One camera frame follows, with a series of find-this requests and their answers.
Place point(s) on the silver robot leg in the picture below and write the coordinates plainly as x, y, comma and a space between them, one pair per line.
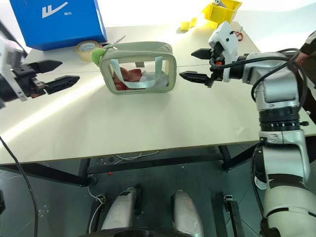
186, 214
121, 209

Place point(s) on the black stand rail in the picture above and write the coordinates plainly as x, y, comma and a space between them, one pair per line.
230, 214
96, 212

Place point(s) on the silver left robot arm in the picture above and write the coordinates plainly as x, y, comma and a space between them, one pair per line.
6, 91

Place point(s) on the yellow sponge piece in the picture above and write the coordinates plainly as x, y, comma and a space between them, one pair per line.
193, 22
185, 26

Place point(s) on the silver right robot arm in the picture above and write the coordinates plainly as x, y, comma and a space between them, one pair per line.
279, 81

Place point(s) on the clear packing tape roll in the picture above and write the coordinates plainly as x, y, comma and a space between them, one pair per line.
85, 47

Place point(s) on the red cloth item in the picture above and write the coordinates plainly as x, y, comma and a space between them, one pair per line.
128, 75

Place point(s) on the black metal table frame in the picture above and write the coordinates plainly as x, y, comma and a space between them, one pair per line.
148, 161

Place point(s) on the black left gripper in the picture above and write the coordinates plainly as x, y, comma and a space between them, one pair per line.
26, 80

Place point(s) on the dark rounded robot torso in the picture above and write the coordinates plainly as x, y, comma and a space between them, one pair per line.
148, 234

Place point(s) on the green plush charm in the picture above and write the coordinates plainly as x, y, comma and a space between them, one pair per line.
96, 55

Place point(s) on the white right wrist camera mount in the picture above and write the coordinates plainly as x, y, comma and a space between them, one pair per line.
225, 34

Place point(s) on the yellow plastic parts bin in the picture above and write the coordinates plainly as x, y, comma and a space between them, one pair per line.
219, 12

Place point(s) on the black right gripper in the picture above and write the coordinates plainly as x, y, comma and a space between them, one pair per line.
216, 55

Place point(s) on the brown sleeved person forearm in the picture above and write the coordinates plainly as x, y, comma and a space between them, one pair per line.
309, 42

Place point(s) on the silver left robot leg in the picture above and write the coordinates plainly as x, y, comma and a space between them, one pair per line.
121, 209

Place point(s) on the blue cardboard box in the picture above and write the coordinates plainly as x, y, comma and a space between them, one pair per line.
61, 24

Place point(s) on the bare person hand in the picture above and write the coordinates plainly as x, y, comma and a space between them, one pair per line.
303, 57

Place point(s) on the clear sage-green toiletry pouch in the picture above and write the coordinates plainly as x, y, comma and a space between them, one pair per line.
138, 48

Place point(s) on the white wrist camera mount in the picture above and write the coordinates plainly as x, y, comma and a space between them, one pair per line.
225, 34
7, 54

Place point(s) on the silver right robot leg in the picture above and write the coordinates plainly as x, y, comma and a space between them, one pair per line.
186, 214

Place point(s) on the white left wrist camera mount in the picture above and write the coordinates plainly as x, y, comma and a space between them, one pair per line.
7, 54

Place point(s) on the white crumpled plastic bag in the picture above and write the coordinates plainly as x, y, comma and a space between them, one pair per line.
150, 76

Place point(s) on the grey white object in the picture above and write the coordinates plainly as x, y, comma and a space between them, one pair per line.
218, 2

